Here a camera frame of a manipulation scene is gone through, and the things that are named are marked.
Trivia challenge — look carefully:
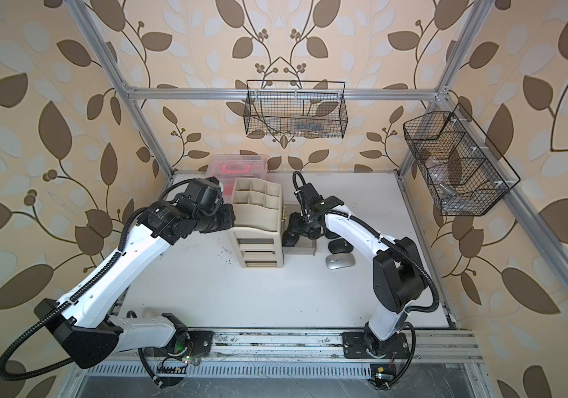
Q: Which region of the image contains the wire basket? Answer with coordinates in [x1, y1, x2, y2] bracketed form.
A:
[243, 79, 349, 139]
[403, 104, 520, 217]

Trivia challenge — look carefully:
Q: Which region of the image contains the back wire basket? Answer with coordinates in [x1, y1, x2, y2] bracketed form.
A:
[243, 79, 349, 139]

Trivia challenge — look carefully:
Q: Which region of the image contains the beige drawer organizer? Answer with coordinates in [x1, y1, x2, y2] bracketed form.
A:
[228, 177, 284, 269]

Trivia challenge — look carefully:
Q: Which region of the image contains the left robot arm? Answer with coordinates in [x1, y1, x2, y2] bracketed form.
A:
[0, 177, 235, 381]

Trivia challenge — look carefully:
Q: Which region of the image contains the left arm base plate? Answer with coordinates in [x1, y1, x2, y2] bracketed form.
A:
[145, 329, 214, 358]

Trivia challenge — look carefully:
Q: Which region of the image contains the silver computer mouse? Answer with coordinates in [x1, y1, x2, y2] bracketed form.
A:
[325, 253, 356, 270]

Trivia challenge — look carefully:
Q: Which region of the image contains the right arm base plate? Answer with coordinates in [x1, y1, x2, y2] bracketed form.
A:
[341, 332, 410, 361]

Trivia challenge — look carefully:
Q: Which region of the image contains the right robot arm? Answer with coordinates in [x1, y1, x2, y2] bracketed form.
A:
[282, 171, 440, 358]

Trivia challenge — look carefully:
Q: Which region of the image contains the black computer mouse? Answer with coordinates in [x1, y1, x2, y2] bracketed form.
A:
[328, 238, 354, 255]

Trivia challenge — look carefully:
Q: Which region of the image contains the pink plastic toolbox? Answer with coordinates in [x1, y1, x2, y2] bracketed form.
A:
[206, 154, 268, 195]

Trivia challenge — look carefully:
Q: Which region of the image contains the right wire basket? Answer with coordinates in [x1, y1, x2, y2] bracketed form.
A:
[403, 104, 520, 217]

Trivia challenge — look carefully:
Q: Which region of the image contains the grey top drawer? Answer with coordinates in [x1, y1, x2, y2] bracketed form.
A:
[282, 236, 317, 256]

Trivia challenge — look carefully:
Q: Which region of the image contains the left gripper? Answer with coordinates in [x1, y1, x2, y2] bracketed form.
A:
[192, 202, 238, 234]

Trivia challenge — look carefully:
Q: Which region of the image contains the aluminium frame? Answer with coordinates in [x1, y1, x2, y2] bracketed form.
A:
[59, 0, 568, 398]

